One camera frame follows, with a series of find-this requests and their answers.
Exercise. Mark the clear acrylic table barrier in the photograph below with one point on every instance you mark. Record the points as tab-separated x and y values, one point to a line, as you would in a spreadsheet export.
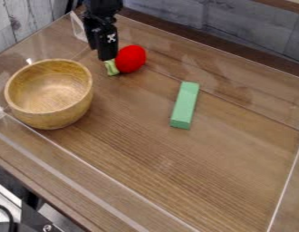
122	172

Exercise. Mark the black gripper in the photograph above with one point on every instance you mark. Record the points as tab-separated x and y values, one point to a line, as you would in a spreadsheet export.
98	16

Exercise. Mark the green rectangular block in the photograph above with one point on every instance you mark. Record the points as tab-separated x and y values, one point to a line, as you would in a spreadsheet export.
184	105

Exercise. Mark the black metal bracket with screw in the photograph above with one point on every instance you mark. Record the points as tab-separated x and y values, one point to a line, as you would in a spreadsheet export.
34	220

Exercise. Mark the red plush strawberry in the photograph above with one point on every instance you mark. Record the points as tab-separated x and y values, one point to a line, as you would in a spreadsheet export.
128	61

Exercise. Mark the clear acrylic corner bracket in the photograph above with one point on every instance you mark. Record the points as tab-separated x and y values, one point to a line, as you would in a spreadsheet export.
77	27

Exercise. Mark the wooden bowl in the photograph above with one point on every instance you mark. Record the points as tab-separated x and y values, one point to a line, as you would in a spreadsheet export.
49	93

